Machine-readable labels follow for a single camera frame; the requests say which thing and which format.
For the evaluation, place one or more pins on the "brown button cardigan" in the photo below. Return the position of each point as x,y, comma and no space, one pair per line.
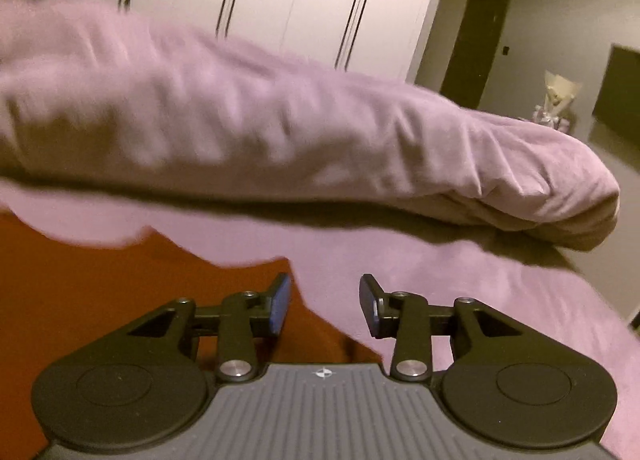
100,285

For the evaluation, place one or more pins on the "lilac duvet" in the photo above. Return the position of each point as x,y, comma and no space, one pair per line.
250,130

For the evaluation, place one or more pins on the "lilac bed sheet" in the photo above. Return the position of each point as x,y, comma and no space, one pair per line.
450,265

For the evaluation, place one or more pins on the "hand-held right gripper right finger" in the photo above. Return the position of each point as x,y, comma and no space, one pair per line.
367,310

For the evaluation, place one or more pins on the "dark door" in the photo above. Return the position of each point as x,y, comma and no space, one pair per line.
475,50

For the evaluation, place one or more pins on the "wrapped flower bouquet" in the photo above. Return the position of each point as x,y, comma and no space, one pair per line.
557,92

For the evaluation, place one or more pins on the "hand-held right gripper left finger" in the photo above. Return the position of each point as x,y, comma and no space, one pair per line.
280,307

